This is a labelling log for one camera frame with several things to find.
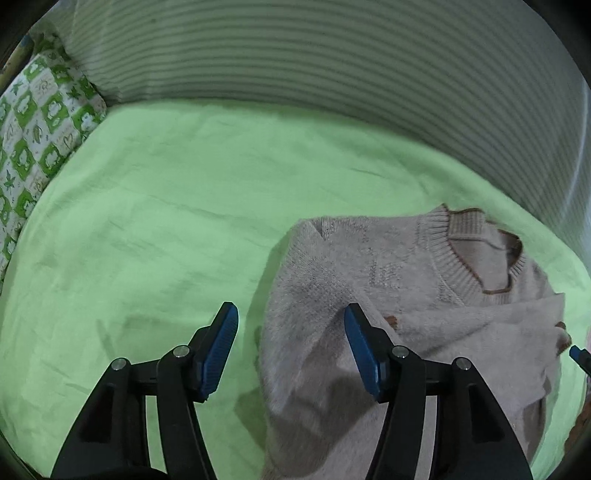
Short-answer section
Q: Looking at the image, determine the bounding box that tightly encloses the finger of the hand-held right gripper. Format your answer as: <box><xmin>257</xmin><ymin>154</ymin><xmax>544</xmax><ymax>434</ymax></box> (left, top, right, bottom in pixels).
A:
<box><xmin>569</xmin><ymin>344</ymin><xmax>591</xmax><ymax>377</ymax></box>

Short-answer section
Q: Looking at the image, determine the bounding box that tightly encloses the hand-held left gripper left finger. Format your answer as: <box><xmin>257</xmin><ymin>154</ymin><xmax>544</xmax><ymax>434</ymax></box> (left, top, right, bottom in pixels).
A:
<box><xmin>50</xmin><ymin>301</ymin><xmax>240</xmax><ymax>480</ymax></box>

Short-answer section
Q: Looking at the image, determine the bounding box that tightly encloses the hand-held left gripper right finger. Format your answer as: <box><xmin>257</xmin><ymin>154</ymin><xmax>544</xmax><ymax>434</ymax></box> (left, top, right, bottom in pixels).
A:
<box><xmin>344</xmin><ymin>303</ymin><xmax>534</xmax><ymax>480</ymax></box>

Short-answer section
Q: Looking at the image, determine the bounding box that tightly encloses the beige knit sweater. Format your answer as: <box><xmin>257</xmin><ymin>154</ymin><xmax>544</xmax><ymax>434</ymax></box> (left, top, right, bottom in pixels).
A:
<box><xmin>253</xmin><ymin>204</ymin><xmax>573</xmax><ymax>480</ymax></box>

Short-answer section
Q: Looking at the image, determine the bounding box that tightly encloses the light green bed sheet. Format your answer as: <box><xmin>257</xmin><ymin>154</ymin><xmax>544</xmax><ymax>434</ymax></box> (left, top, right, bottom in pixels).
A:
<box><xmin>0</xmin><ymin>99</ymin><xmax>591</xmax><ymax>480</ymax></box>

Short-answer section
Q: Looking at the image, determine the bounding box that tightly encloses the grey striped pillow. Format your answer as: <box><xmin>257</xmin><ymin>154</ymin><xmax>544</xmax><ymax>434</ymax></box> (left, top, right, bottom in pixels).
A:
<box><xmin>65</xmin><ymin>0</ymin><xmax>591</xmax><ymax>243</ymax></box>

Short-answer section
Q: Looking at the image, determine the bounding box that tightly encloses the green checkered pillow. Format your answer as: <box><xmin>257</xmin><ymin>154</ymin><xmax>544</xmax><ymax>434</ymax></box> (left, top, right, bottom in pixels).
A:
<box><xmin>0</xmin><ymin>34</ymin><xmax>108</xmax><ymax>287</ymax></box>

